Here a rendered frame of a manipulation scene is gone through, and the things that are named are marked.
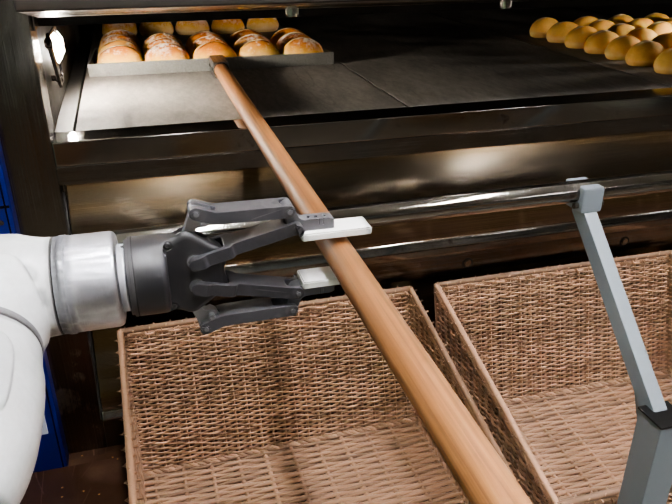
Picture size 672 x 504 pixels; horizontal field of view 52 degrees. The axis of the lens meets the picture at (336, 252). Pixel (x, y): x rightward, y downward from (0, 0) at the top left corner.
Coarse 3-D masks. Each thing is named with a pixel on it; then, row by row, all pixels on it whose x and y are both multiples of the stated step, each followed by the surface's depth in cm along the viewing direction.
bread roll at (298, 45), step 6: (288, 42) 162; (294, 42) 161; (300, 42) 161; (306, 42) 161; (312, 42) 162; (288, 48) 161; (294, 48) 161; (300, 48) 161; (306, 48) 161; (312, 48) 162; (318, 48) 163
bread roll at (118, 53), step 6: (108, 48) 152; (114, 48) 151; (120, 48) 151; (126, 48) 152; (132, 48) 153; (102, 54) 151; (108, 54) 151; (114, 54) 151; (120, 54) 151; (126, 54) 152; (132, 54) 152; (138, 54) 153; (102, 60) 151; (108, 60) 151; (114, 60) 151; (120, 60) 151; (126, 60) 151; (132, 60) 152; (138, 60) 153
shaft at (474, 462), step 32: (224, 64) 147; (256, 128) 104; (288, 160) 90; (288, 192) 83; (352, 256) 65; (352, 288) 61; (384, 320) 55; (384, 352) 53; (416, 352) 51; (416, 384) 48; (448, 384) 48; (448, 416) 44; (448, 448) 43; (480, 448) 42; (480, 480) 40; (512, 480) 39
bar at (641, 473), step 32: (480, 192) 89; (512, 192) 89; (544, 192) 90; (576, 192) 91; (608, 192) 93; (640, 192) 94; (224, 224) 80; (256, 224) 81; (384, 224) 86; (608, 256) 90; (608, 288) 89; (640, 352) 86; (640, 384) 85; (640, 416) 85; (640, 448) 85; (640, 480) 86
